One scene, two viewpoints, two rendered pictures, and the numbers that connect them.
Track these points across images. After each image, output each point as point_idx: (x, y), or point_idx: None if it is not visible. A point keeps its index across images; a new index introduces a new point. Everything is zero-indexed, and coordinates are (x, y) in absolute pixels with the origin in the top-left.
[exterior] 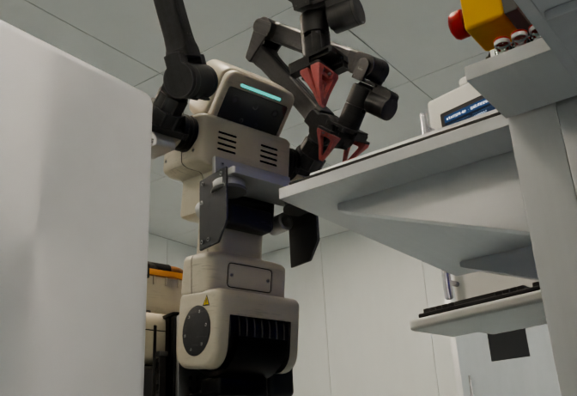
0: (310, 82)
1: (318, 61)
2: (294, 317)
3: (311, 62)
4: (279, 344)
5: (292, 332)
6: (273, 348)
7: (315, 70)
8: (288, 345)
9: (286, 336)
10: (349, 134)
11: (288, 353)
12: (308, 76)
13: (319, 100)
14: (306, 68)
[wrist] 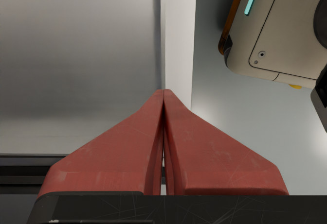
0: (185, 122)
1: (39, 200)
2: (324, 115)
3: (121, 218)
4: (321, 74)
5: (319, 103)
6: (325, 66)
7: (109, 148)
8: (319, 94)
9: (323, 94)
10: None
11: (316, 89)
12: (186, 141)
13: (157, 93)
14: (186, 175)
